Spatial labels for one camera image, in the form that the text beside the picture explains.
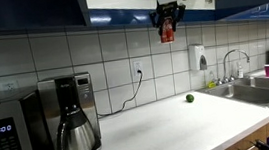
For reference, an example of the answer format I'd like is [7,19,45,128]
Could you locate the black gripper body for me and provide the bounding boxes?
[155,0,181,20]

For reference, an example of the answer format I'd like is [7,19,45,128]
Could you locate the red cola can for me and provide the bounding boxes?
[158,16,176,45]

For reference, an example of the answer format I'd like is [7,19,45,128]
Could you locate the closed blue upper cabinet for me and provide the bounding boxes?
[0,0,87,36]

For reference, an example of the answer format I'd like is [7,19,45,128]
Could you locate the white soap dispenser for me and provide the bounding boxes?
[187,42,208,73]

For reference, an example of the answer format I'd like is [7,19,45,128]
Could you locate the yellow dish soap bottle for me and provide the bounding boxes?
[206,69,218,89]

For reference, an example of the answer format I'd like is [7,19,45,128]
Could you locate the chrome faucet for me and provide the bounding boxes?
[212,47,254,86]

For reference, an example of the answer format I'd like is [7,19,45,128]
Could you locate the small white bottle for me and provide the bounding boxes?
[236,61,245,79]

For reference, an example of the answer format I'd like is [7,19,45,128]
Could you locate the green lime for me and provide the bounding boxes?
[185,92,196,105]

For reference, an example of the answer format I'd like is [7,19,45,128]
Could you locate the black steel coffee maker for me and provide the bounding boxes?
[36,70,104,150]

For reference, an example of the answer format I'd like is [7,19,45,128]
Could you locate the stainless steel sink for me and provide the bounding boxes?
[197,73,269,115]

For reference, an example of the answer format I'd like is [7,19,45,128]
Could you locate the steel coffee carafe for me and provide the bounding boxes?
[52,104,98,150]

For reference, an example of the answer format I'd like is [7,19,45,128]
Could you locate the white wall outlet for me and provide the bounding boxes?
[132,60,145,78]
[1,79,21,94]

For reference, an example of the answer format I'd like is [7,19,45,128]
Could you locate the black power cord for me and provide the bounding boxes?
[92,69,148,119]

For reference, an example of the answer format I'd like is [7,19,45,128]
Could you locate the metal drawer handle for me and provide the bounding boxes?
[238,144,258,150]

